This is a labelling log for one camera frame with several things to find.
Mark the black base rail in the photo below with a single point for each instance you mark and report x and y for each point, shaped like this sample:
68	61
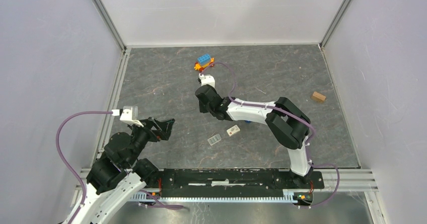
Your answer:
220	183

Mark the white cable duct strip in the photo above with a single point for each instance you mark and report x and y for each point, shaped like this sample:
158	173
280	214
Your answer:
287	197

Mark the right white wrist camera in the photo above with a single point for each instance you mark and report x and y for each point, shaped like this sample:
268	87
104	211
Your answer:
206	79

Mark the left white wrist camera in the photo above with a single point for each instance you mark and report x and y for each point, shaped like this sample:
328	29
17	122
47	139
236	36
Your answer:
128	115

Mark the toy brick car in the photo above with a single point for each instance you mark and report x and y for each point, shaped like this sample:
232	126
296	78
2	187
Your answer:
203	62

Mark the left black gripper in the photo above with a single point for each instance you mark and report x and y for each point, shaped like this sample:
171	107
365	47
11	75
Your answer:
157	134

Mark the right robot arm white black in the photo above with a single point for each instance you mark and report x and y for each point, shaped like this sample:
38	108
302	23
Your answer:
288	124

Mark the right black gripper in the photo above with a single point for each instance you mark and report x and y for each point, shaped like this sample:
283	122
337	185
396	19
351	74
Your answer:
202	108

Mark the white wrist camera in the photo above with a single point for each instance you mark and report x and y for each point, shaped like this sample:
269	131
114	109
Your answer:
128	115
206	79

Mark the small wooden block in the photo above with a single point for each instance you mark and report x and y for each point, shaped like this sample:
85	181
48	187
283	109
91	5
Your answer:
318	97

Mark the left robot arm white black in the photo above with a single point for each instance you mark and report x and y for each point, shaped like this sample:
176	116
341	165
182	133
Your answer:
119	173

